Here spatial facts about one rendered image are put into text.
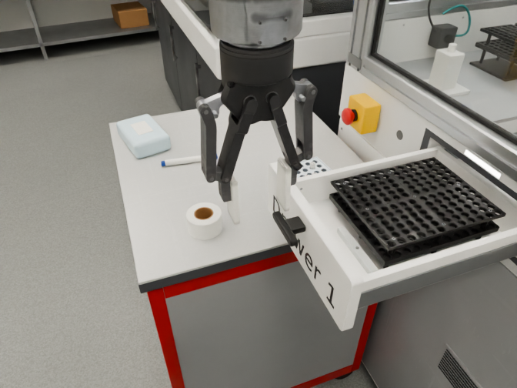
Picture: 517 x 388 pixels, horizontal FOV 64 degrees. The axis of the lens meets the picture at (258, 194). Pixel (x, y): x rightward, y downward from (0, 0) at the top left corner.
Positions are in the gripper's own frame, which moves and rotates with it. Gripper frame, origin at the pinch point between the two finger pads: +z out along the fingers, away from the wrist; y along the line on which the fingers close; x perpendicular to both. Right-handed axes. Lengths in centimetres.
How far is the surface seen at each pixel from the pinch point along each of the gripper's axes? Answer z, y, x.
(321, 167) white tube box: 21.8, 25.9, 28.5
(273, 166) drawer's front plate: 8.0, 8.4, 15.1
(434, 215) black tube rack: 10.8, 28.9, -2.9
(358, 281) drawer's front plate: 7.9, 8.9, -11.9
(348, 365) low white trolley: 87, 33, 12
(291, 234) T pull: 9.3, 5.1, 0.1
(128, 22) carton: 86, 12, 374
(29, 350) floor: 100, -63, 63
